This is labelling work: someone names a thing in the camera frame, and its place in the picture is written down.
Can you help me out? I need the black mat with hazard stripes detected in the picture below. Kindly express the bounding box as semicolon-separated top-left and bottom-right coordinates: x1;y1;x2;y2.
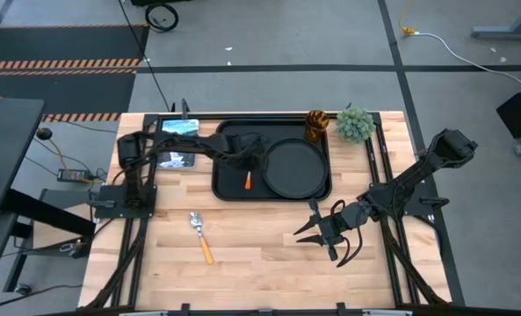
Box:
0;23;151;124

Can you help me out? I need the white power cable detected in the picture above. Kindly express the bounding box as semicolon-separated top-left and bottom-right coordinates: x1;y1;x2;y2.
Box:
413;31;521;92

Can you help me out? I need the spoon with orange handle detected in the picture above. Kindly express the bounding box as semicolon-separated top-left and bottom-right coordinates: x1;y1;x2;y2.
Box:
189;211;215;266

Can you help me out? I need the round black plate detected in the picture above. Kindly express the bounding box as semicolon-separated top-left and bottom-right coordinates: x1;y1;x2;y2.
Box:
261;137;329;200

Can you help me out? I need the black rectangular serving tray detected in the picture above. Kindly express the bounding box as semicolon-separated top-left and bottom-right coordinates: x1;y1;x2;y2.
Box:
211;118;333;203

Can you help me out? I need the amber ribbed glass cup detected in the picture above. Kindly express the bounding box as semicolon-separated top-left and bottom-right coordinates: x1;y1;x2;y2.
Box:
303;109;330;143

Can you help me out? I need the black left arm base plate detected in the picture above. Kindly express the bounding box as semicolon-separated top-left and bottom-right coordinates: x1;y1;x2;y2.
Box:
92;183;158;219

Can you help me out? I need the black aluminium table frame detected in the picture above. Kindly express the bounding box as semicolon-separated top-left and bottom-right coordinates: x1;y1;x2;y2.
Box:
80;111;468;316

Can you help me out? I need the coiled black cable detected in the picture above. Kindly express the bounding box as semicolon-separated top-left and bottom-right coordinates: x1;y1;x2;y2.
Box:
144;3;180;33

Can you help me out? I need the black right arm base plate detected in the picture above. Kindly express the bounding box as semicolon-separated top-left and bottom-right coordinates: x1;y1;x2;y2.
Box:
399;178;452;219

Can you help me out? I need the yellow cord at adapter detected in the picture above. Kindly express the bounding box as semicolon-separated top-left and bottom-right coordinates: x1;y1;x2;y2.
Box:
47;137;96;185

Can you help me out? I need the yellow extension cable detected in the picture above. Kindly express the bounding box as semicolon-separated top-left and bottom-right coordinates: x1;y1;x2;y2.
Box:
397;0;417;36

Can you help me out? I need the black power adapter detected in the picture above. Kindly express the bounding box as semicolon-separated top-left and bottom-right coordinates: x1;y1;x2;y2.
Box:
56;168;90;184

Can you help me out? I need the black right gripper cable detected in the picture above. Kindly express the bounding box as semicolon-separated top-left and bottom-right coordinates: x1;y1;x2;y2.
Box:
329;198;364;269

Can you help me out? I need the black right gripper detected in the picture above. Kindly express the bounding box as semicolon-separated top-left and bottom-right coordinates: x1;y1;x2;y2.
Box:
293;198;373;263

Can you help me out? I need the black desk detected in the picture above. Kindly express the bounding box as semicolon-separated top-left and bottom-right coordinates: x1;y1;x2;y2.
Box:
0;97;97;305

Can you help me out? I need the small green potted plant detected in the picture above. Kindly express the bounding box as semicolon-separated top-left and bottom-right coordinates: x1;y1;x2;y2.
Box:
335;106;377;145

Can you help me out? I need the grey desk leg frame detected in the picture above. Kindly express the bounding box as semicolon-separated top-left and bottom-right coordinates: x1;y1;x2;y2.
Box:
470;0;521;41

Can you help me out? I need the long black floor cable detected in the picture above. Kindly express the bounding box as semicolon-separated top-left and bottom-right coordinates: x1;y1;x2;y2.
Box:
118;0;172;113

